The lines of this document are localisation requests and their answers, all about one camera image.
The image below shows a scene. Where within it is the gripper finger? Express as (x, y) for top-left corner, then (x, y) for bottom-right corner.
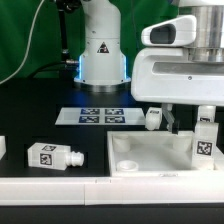
(162, 103), (180, 134)

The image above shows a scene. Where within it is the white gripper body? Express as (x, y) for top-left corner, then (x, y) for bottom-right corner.
(131, 15), (224, 106)

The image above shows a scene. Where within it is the white square tabletop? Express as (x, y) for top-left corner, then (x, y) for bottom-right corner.
(107, 131), (224, 177)

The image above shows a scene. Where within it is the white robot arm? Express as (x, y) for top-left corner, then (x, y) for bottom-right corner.
(76, 0), (224, 131)

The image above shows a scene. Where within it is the marker tag sheet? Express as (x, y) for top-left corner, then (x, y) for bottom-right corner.
(55, 107), (145, 125)

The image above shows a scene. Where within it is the green backdrop curtain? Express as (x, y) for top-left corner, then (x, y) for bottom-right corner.
(0, 0), (224, 101)

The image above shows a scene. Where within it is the black cable and post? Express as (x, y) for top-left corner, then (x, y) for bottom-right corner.
(27, 0), (83, 79)

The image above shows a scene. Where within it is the white cable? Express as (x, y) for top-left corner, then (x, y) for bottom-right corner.
(0, 0), (46, 85)

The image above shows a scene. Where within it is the white front fence wall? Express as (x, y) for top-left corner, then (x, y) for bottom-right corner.
(0, 175), (224, 206)

